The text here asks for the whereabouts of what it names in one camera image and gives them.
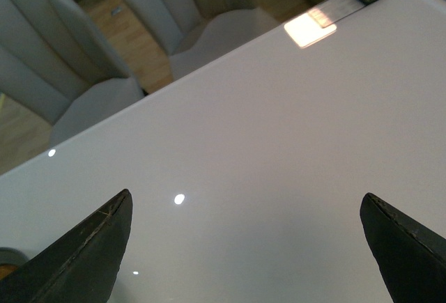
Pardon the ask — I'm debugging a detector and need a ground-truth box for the beige padded chair right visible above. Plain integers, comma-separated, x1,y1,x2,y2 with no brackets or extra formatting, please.
124,0,279,80

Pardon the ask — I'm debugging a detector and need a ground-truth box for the label sticker on table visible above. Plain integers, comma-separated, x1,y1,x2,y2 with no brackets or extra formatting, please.
307,0,379,28

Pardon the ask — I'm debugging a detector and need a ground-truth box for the white electric cooking pot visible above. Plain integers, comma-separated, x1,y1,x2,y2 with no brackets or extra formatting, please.
0,247,29,279

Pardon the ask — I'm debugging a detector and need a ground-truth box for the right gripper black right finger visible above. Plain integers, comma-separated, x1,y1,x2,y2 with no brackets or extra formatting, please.
360,193,445,302

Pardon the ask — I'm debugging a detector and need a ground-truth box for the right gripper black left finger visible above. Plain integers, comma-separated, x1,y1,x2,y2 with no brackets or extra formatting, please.
1,189,133,302

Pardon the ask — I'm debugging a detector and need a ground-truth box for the beige padded chair left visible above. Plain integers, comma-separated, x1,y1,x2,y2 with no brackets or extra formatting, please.
1,0,145,146

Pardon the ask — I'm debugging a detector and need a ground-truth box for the beige padded chair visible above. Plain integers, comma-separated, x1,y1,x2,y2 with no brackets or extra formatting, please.
1,0,145,146
124,0,279,80

